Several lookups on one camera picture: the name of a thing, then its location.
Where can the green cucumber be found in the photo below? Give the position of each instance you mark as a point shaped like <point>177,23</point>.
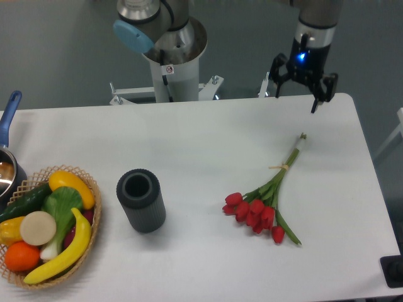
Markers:
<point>27,203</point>

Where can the yellow bell pepper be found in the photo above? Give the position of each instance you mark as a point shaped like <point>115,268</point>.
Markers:
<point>10,231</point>

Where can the blue handled saucepan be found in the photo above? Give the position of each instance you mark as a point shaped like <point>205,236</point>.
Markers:
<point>12,174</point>

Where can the black device at table edge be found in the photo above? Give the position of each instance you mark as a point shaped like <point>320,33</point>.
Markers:
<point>392,270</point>

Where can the white furniture at right edge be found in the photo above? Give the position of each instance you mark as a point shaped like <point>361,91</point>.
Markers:
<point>391,142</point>

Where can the orange fruit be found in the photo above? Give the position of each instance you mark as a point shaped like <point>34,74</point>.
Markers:
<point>21,256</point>

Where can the dark grey ribbed vase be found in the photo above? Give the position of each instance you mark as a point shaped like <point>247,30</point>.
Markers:
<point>139,194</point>

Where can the yellow banana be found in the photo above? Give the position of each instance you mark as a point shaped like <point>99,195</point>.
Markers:
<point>66,258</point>

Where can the woven wicker basket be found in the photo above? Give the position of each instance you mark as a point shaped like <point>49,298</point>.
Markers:
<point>27,185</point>

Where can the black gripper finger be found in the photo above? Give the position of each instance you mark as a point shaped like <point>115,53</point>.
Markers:
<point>279,79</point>
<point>324,90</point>

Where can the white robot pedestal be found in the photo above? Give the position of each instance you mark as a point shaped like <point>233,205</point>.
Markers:
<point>175,82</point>

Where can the yellow lemon squash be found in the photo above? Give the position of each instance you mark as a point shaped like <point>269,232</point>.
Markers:
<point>67,179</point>

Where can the beige round disc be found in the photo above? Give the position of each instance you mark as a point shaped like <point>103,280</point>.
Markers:
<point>38,228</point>

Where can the dark red vegetable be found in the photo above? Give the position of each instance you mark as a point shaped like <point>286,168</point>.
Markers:
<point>89,215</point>

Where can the white metal mounting frame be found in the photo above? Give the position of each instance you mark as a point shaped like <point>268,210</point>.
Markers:
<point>132,92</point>

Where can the green bok choy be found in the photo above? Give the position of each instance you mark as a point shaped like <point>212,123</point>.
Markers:
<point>59,205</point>

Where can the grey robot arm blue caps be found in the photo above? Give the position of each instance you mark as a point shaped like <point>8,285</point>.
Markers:
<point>172,41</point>

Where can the red tulip bouquet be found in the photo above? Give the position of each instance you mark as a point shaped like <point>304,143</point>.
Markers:
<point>259,208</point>

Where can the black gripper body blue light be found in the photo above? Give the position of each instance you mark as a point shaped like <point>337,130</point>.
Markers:
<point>306,65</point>

